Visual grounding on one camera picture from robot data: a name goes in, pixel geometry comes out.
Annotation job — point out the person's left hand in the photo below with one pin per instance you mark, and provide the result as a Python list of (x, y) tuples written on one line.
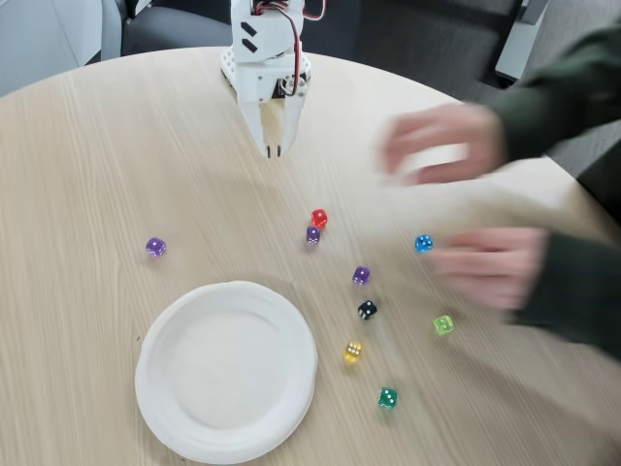
[(495, 264)]

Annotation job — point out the light green translucent dice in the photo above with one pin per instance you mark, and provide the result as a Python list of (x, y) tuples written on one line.
[(443, 324)]

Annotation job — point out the yellow translucent dice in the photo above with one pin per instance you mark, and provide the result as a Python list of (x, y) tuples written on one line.
[(353, 352)]

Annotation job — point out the grey desk leg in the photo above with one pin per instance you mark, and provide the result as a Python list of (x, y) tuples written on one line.
[(516, 48)]

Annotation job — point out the blue translucent dice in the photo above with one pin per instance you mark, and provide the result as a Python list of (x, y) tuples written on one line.
[(423, 243)]

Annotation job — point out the white paper plate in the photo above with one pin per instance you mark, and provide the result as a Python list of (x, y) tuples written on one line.
[(228, 374)]

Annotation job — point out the person's right hand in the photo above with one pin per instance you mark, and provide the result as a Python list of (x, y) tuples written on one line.
[(451, 141)]

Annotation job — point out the dark green translucent dice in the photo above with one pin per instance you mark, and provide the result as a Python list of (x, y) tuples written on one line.
[(387, 398)]

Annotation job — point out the black dice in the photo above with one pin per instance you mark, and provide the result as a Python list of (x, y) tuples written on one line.
[(367, 309)]

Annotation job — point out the purple translucent dice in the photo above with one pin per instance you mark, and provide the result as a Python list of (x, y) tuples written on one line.
[(313, 234), (155, 246), (361, 275)]

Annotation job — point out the white cabinet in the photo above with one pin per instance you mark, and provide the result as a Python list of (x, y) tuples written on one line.
[(39, 39)]

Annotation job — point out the dark grey chair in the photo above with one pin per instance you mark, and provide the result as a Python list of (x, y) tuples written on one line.
[(170, 29)]

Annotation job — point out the red translucent dice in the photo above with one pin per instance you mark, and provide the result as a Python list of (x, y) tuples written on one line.
[(319, 217)]

